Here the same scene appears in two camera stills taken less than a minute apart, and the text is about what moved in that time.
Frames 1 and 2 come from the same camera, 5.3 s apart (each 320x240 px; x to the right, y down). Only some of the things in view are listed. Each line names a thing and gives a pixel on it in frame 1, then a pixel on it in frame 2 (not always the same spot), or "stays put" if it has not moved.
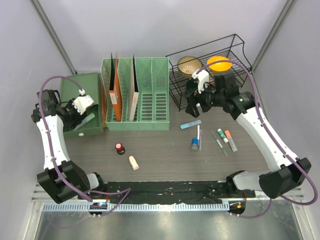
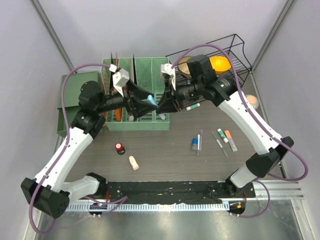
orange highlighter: [231, 141] stays put
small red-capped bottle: [120, 149] stays put
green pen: [220, 144] stays put
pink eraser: [134, 164] stays put
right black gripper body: [207, 100] to [176, 95]
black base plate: [123, 192] stays put
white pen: [198, 132] to [198, 138]
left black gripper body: [72, 117] to [130, 103]
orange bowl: [219, 66] stays put
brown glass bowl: [187, 65] stays put
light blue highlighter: [190, 124] to [151, 100]
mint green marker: [222, 135] stays put
